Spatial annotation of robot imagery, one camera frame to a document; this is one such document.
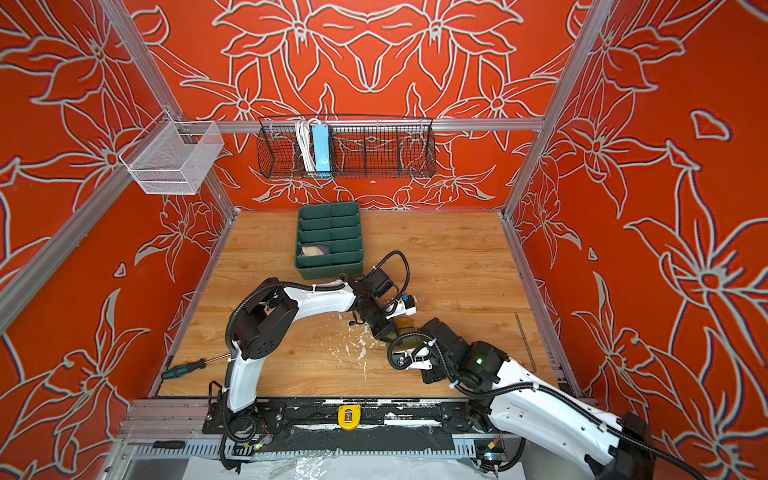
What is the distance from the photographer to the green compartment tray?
3.25 feet

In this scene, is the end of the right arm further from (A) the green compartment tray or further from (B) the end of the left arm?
(A) the green compartment tray

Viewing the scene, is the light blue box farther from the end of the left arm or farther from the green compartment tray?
the end of the left arm

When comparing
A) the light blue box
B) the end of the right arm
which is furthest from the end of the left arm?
the light blue box

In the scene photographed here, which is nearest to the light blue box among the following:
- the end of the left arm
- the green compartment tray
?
the green compartment tray

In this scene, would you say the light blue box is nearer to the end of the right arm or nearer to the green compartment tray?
the green compartment tray

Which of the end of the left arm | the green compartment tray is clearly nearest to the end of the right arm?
the end of the left arm

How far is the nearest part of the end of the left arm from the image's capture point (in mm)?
784

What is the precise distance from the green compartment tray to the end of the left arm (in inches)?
8.6

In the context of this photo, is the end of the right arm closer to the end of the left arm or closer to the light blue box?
the end of the left arm
